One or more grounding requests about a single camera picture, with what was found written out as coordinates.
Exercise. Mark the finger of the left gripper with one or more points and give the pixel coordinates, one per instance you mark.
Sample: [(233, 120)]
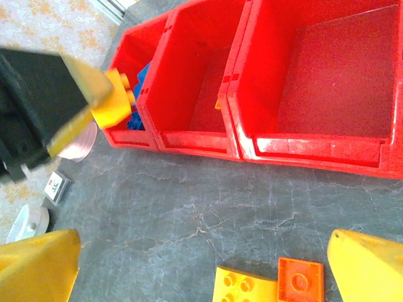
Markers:
[(70, 132), (91, 83)]

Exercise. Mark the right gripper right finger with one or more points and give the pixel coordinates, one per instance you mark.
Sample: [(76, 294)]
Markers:
[(371, 273)]

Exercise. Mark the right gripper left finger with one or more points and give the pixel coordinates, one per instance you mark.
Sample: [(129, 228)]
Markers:
[(34, 270)]

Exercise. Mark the yellow square lego brick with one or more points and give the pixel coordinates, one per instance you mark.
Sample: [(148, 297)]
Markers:
[(113, 108)]

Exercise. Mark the large blue lego brick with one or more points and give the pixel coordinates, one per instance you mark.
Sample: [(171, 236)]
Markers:
[(144, 81)]

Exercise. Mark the small blue lego brick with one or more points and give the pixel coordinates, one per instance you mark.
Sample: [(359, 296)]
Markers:
[(136, 121)]

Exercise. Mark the orange square lego piece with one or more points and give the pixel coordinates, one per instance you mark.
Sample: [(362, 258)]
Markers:
[(300, 281)]

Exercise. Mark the white round dish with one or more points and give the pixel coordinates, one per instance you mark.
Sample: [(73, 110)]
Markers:
[(26, 220)]

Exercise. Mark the red plastic bin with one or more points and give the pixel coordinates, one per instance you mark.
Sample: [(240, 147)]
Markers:
[(267, 78), (132, 47), (189, 47)]

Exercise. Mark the small card with red mark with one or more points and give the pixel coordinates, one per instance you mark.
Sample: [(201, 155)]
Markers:
[(56, 188)]

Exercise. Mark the aluminium frame side rail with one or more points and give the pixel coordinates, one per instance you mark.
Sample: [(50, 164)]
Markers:
[(116, 7)]

